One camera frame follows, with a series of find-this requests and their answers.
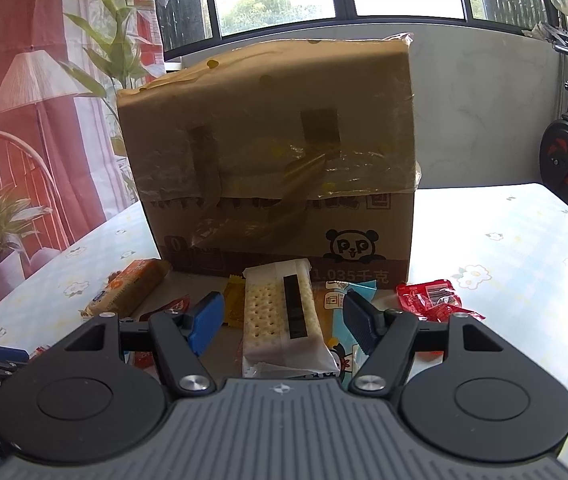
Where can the white cracker packet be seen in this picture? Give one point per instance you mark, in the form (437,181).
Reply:
(274,310)

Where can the taped cardboard box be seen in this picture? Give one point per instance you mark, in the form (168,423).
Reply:
(274,160)

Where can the red snack packet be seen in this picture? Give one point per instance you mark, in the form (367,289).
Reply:
(171,305)
(429,292)
(456,312)

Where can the orange biscuit packet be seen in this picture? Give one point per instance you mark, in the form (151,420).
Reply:
(128,287)

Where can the light blue snack packet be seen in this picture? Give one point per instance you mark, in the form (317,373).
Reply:
(336,310)

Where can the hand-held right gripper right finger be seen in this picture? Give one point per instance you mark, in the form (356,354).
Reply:
(361,322)

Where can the small yellow snack packet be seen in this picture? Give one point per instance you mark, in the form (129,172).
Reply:
(235,300)

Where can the printed wall cloth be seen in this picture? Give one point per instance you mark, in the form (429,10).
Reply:
(23,110)

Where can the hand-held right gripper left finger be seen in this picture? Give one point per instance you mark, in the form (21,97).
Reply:
(206,322)

